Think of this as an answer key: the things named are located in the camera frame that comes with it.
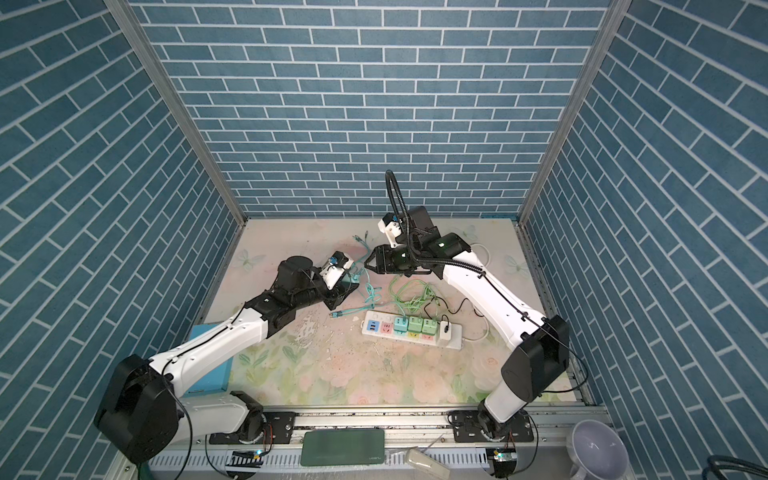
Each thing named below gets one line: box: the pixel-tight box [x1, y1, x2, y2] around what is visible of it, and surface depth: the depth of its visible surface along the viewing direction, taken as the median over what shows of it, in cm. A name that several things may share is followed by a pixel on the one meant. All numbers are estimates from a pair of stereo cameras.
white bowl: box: [566, 419, 630, 480], surface depth 69 cm
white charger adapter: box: [439, 321, 452, 341], surface depth 83 cm
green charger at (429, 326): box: [422, 318, 437, 336], surface depth 86 cm
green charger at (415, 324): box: [408, 316, 423, 333], surface depth 86 cm
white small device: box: [406, 446, 451, 480], surface depth 68 cm
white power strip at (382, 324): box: [361, 311, 463, 350], surface depth 89 cm
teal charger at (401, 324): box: [394, 316, 409, 332], surface depth 86 cm
